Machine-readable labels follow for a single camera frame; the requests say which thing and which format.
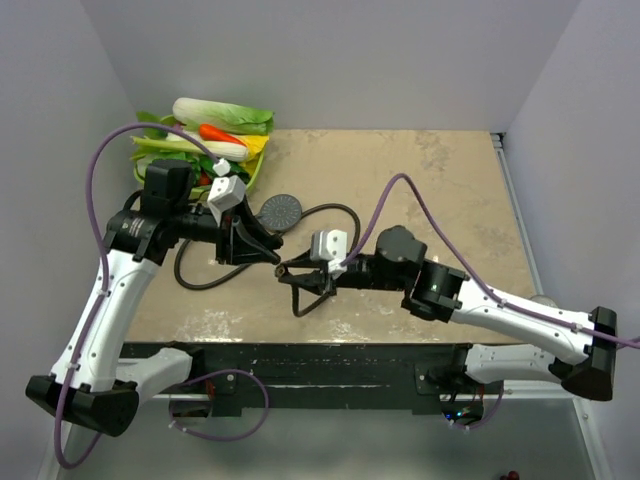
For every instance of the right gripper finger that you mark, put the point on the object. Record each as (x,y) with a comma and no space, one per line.
(303,260)
(317,283)

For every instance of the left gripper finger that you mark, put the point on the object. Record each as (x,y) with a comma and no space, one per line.
(254,256)
(267,230)

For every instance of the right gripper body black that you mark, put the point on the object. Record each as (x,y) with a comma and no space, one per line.
(361,276)

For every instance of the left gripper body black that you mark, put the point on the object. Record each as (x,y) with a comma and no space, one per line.
(228,235)

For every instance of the grey shower head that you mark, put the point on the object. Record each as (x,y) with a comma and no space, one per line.
(280,213)

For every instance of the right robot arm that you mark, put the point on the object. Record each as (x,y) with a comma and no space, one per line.
(570,348)

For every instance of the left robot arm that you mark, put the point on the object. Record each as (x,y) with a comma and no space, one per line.
(86,385)

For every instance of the green plastic tray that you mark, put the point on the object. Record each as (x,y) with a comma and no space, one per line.
(191,158)

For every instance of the toy tomato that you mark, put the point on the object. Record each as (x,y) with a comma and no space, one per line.
(203,180)

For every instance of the toy spinach leaves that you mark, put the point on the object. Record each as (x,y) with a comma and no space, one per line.
(205,165)

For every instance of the toy yellow corn husk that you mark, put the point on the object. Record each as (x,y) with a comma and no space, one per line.
(255,145)

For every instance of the toy leek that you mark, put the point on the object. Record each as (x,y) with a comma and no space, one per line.
(229,151)

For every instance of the toy carrot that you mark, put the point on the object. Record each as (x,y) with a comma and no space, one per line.
(213,134)

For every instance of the toy green lettuce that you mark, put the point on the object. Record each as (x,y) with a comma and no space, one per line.
(141,163)

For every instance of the toy napa cabbage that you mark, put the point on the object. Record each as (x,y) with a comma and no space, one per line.
(232,118)

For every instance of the toy leaf dark green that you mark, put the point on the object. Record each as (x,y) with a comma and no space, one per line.
(151,132)

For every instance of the brown tin can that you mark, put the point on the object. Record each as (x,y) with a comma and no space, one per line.
(544,300)

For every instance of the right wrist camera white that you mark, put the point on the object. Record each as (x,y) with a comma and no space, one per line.
(330,246)

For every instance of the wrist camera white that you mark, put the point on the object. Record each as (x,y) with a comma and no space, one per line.
(330,246)
(227,190)

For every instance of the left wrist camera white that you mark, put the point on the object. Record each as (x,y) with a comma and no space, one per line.
(227,190)

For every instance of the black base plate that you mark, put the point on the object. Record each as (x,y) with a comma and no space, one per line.
(349,376)

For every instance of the right side aluminium rail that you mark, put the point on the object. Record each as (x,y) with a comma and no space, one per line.
(498,145)

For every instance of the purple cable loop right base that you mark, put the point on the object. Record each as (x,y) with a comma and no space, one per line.
(466,421)

